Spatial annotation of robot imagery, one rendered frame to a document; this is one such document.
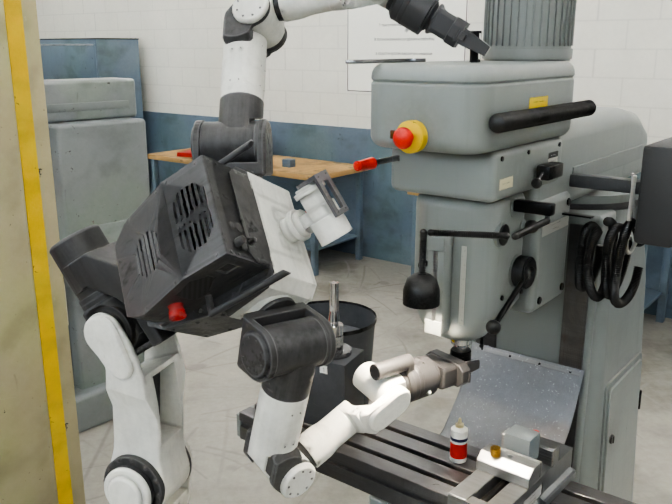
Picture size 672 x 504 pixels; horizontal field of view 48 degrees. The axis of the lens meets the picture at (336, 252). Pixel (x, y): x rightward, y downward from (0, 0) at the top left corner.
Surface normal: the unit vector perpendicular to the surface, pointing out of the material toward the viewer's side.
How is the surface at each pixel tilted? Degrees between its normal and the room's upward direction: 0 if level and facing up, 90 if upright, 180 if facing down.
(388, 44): 90
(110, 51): 90
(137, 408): 115
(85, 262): 90
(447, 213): 90
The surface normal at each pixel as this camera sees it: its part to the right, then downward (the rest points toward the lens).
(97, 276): -0.33, 0.25
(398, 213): -0.61, 0.21
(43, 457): 0.79, 0.16
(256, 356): -0.77, 0.11
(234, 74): -0.27, -0.28
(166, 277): -0.72, -0.09
